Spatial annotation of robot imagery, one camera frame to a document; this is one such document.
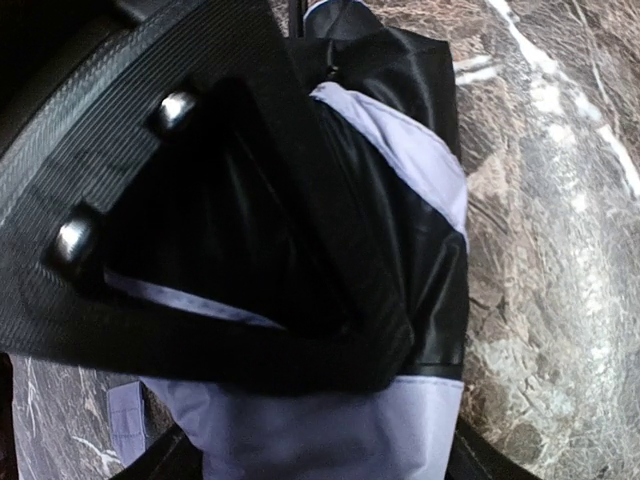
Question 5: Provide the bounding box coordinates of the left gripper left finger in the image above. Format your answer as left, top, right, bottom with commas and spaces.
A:
112, 424, 200, 480

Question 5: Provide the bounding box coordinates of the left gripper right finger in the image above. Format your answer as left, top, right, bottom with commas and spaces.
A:
452, 419, 539, 480

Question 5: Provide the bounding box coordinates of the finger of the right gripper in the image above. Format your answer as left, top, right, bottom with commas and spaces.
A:
1, 1, 414, 395

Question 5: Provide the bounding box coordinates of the lavender folding umbrella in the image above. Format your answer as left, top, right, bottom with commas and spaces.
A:
107, 1, 469, 479

